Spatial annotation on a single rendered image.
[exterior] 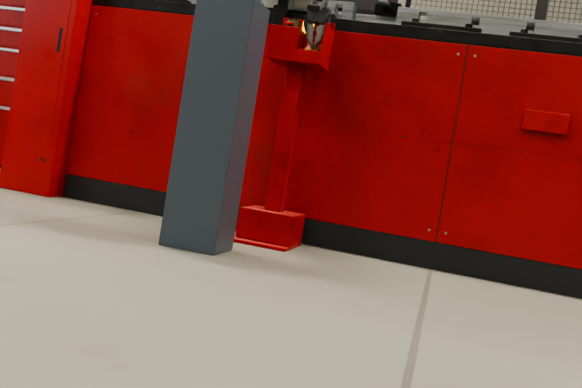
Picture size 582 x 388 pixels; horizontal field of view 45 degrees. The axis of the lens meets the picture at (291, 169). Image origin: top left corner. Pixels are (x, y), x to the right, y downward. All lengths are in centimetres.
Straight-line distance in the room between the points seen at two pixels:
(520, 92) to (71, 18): 180
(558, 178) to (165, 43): 160
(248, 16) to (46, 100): 123
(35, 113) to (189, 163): 114
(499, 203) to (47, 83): 186
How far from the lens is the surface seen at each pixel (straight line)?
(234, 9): 211
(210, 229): 208
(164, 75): 292
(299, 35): 251
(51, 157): 304
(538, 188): 259
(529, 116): 258
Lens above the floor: 33
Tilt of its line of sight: 1 degrees down
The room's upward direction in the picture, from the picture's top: 9 degrees clockwise
